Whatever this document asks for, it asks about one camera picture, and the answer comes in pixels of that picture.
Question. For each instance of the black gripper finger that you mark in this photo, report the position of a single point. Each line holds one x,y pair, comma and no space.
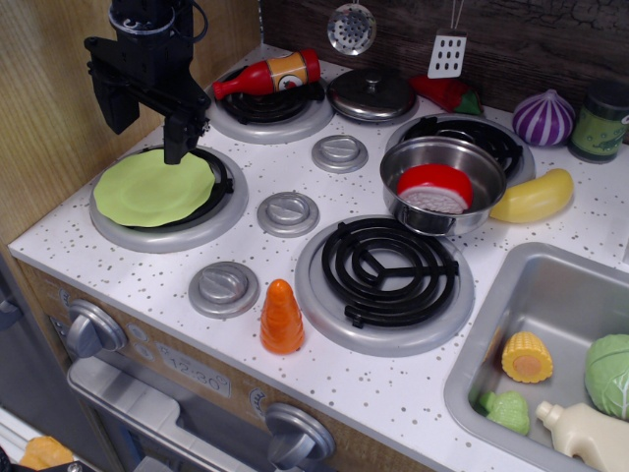
119,109
180,135

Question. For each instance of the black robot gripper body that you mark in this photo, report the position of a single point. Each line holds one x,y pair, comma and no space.
153,68

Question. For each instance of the red white toy sushi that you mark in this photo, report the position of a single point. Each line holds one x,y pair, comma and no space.
436,187

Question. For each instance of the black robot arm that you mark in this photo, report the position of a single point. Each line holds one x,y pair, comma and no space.
149,17

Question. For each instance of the small steel pan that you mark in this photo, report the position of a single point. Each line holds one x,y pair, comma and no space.
486,175

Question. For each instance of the green plastic plate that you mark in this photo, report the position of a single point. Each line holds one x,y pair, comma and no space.
142,190

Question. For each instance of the front left stove burner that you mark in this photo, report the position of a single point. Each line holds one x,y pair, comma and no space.
224,208

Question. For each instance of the stove burner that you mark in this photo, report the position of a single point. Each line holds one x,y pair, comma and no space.
374,287
278,118
503,145
224,208

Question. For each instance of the back left stove burner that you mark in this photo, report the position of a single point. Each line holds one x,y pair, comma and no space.
278,118

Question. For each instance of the red toy ketchup bottle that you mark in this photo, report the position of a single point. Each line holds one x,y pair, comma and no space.
273,75

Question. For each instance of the grey top knob middle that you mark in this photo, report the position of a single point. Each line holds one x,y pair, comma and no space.
288,215

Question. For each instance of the grey top knob upper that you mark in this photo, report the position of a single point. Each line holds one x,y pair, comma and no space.
339,154

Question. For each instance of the grey top knob lower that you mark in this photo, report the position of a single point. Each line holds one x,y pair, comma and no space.
223,290

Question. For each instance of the steel pot lid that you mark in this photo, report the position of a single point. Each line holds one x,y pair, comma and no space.
371,95

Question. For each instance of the hanging steel strainer ladle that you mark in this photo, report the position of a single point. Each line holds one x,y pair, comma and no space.
351,29

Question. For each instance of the grey oven knob left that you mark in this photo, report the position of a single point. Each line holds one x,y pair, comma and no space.
92,330

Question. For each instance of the grey oven knob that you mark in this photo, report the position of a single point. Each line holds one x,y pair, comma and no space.
299,442
92,330

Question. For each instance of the orange toy carrot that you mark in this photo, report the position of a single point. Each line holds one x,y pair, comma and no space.
281,325

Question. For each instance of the front right stove burner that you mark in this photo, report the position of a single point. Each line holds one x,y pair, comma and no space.
374,287

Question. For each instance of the hanging steel slotted spatula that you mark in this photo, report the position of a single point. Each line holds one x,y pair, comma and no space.
449,47

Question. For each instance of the red toy chili pepper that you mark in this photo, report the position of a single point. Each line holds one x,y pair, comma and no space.
450,94

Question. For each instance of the grey oven knob right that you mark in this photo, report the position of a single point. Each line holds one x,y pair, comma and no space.
299,442

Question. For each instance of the back right stove burner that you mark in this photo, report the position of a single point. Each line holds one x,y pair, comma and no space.
503,145

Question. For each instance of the orange toy on floor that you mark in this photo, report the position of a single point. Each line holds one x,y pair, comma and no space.
45,452

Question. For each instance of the purple toy onion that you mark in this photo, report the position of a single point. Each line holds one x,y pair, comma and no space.
544,120

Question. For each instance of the yellow toy squash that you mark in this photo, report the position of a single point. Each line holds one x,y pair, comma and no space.
536,199

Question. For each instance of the steel sink basin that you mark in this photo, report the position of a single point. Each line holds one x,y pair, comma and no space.
568,302

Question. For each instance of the yellow toy corn cob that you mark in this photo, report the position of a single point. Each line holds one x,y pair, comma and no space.
525,359

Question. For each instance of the green toy can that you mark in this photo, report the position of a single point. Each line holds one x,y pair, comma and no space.
602,122

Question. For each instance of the light green toy vegetable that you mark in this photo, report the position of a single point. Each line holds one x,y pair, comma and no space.
509,409

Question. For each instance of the green toy cabbage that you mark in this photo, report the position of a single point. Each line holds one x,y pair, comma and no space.
606,375

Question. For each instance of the cream toy bottle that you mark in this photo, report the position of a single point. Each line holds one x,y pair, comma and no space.
599,440

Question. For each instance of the grey oven door handle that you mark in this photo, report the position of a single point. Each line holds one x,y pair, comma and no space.
149,416

